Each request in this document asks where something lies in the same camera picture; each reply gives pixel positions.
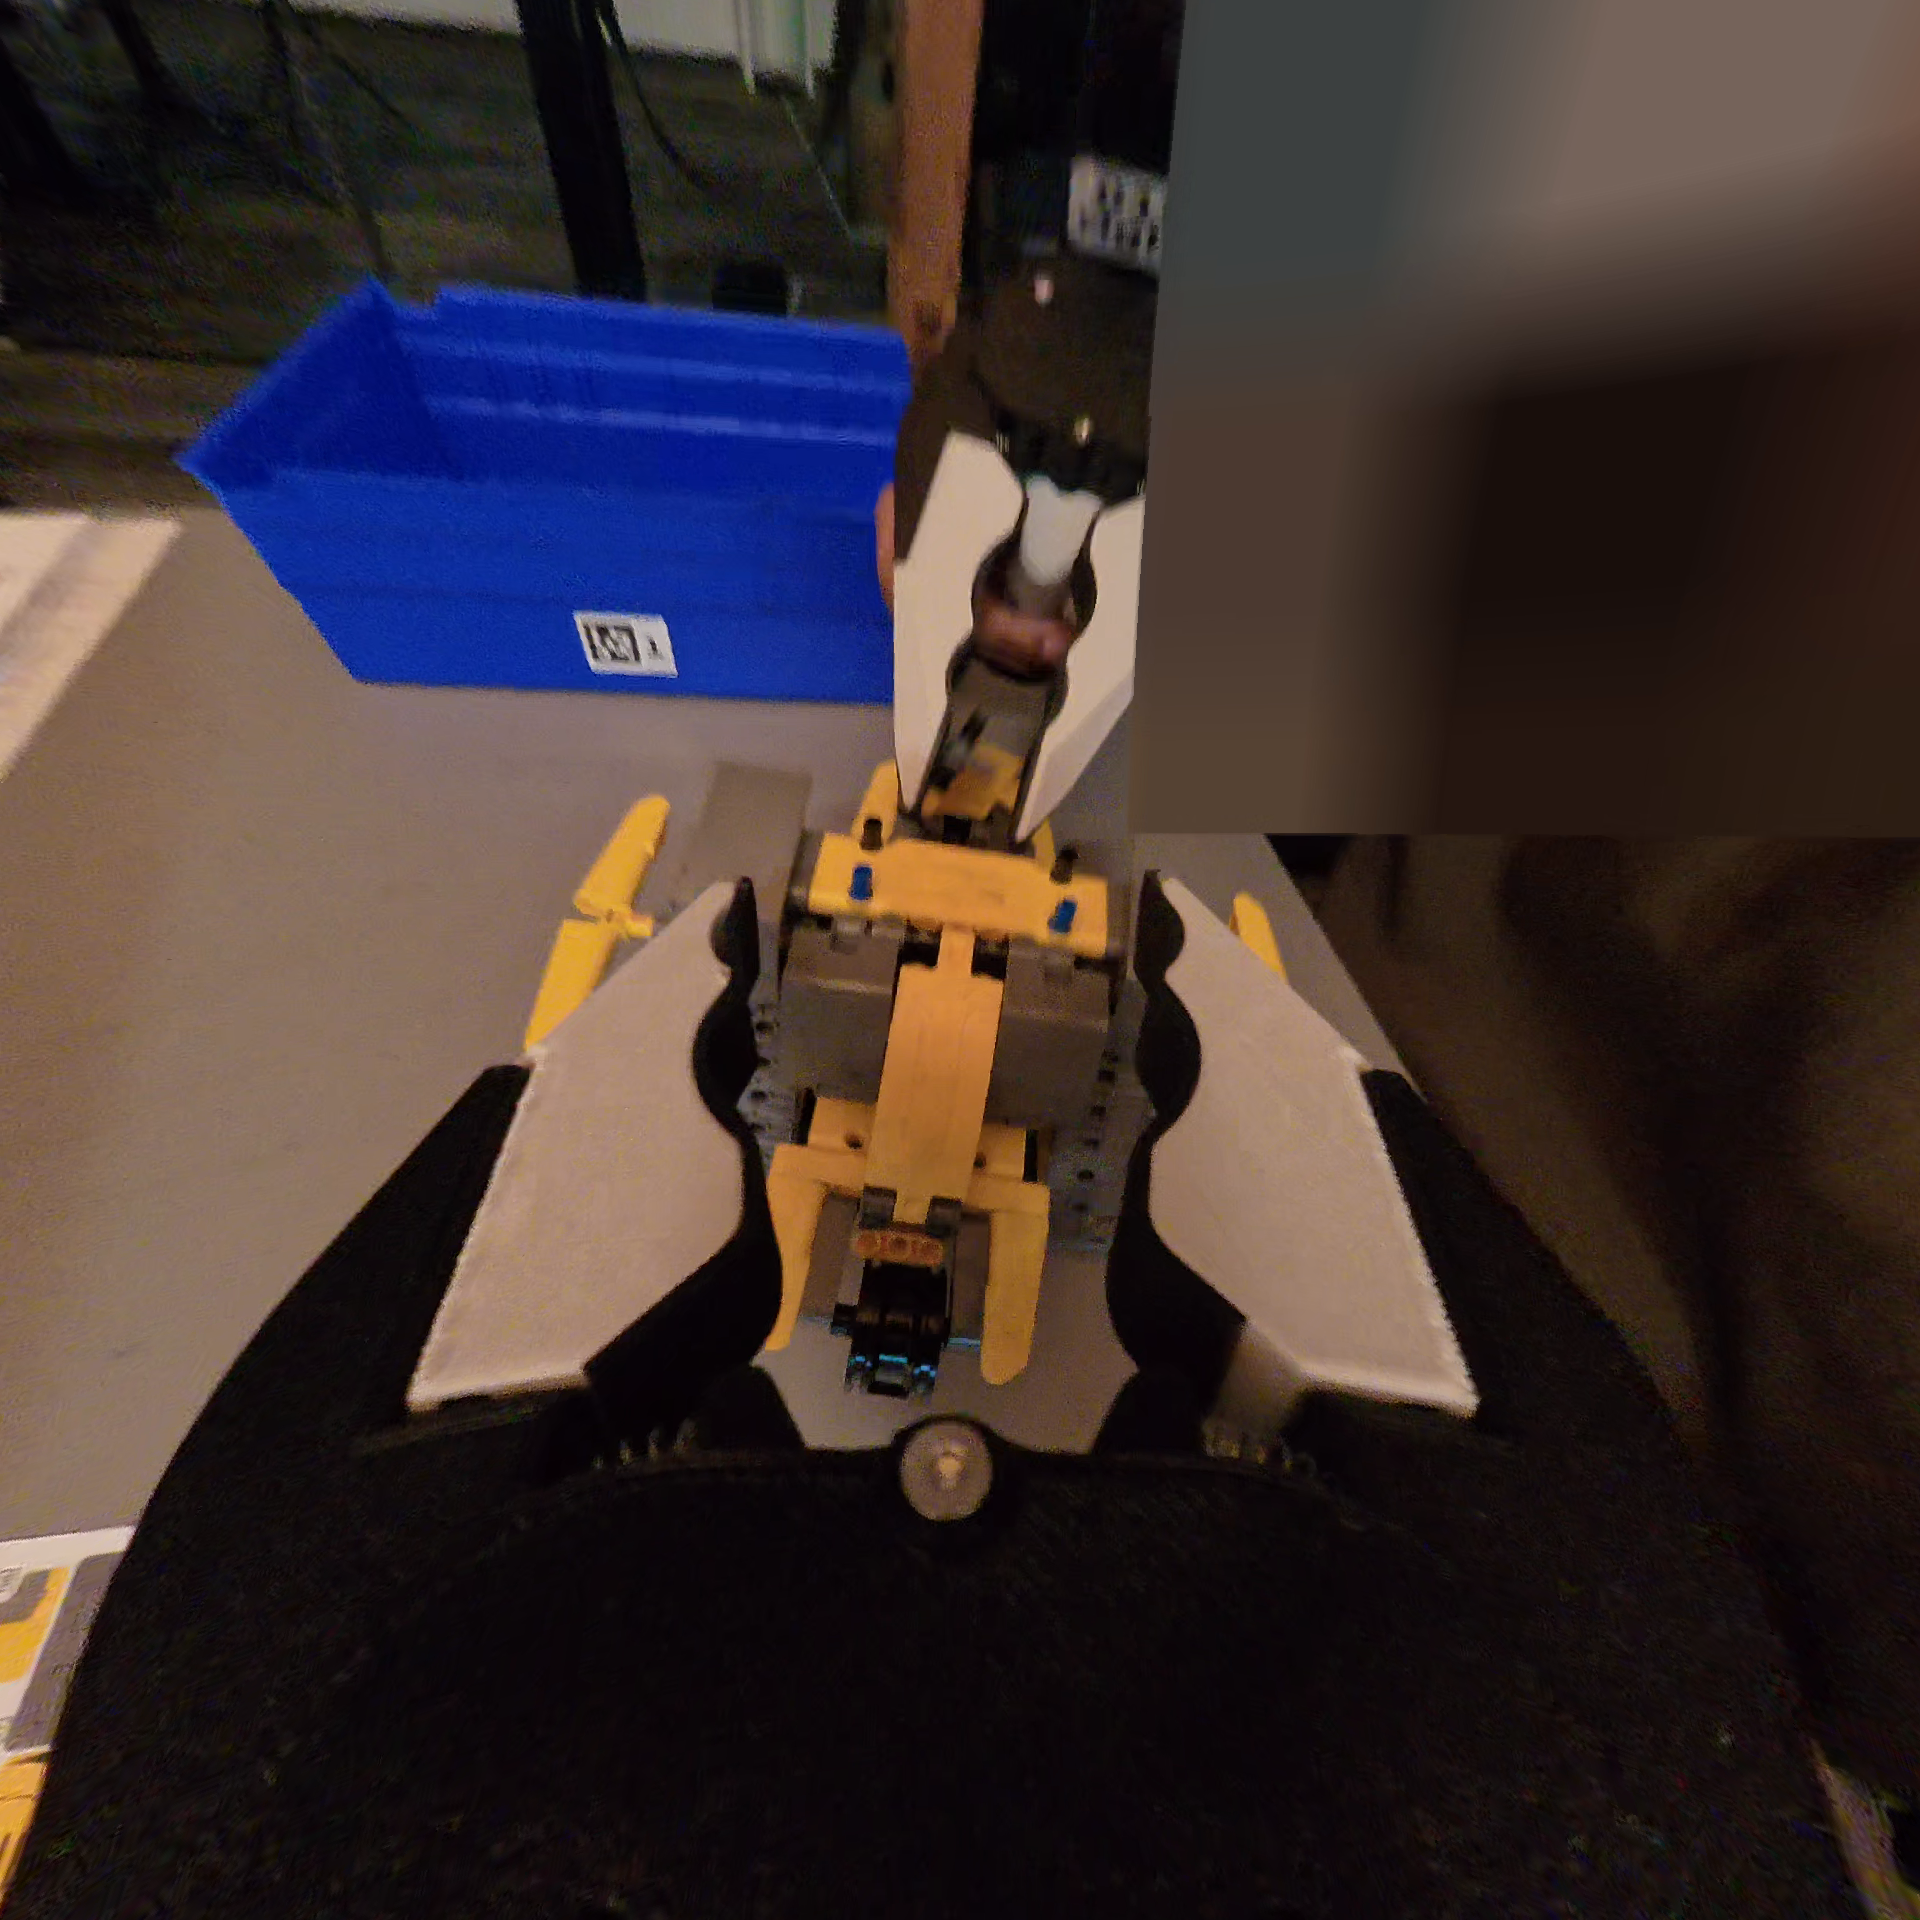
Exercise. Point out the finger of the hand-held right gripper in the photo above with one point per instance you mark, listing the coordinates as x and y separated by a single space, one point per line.
1106 661
937 599

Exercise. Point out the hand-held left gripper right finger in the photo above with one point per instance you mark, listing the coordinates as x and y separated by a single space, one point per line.
1305 1201

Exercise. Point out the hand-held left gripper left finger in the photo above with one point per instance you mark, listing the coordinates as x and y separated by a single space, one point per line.
585 1184

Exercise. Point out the yellow tracked brick vehicle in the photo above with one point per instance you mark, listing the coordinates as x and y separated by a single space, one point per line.
961 901

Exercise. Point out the person's right hand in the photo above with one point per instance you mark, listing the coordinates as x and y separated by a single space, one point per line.
1026 639

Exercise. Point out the blue plastic bin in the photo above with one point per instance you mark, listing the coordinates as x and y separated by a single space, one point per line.
524 494

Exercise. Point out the black table leg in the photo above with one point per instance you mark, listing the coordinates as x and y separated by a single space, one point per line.
578 150

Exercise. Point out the yellow grey sticker sheet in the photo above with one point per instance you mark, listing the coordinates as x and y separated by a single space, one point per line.
38 1635

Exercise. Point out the printed paper sheet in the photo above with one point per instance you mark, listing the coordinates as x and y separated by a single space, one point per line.
60 630

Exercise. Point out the wooden post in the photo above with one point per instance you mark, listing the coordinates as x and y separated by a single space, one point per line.
932 150

